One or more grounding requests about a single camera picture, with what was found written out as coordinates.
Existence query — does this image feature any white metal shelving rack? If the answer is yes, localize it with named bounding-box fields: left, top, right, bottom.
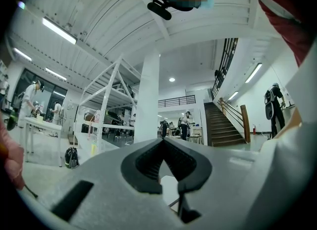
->
left=73, top=53, right=138, bottom=155

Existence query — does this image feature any black backpack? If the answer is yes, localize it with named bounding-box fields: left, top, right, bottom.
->
left=64, top=146, right=80, bottom=169

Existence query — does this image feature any person's red shirt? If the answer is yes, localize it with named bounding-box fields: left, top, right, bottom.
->
left=237, top=0, right=317, bottom=68

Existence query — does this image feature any black stairwell railing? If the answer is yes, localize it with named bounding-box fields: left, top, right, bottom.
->
left=211, top=38, right=239, bottom=98

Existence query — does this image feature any dark wooden staircase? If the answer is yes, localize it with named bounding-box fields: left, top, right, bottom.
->
left=203, top=97, right=251, bottom=147

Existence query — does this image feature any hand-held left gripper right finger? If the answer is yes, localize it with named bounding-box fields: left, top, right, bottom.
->
left=163, top=137, right=260, bottom=230

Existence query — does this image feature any black mezzanine railing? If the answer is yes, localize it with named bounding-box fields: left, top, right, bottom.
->
left=158, top=94, right=196, bottom=108

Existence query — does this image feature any white square pillar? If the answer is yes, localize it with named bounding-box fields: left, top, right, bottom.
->
left=133, top=48, right=160, bottom=144

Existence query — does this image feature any black head-mounted camera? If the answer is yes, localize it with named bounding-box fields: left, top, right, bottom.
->
left=147, top=0, right=173, bottom=21

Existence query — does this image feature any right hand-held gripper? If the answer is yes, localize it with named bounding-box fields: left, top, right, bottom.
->
left=284, top=47, right=317, bottom=126

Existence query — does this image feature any pink padded armchair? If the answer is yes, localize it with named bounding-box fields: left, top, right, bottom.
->
left=0, top=115, right=39, bottom=199

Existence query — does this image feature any white desk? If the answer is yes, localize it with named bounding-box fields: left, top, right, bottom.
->
left=23, top=117, right=63, bottom=168

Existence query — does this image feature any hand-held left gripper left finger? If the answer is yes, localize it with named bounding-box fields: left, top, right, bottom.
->
left=21, top=137, right=186, bottom=230

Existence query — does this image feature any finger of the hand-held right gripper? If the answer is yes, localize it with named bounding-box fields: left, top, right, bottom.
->
left=235, top=122, right=312, bottom=230

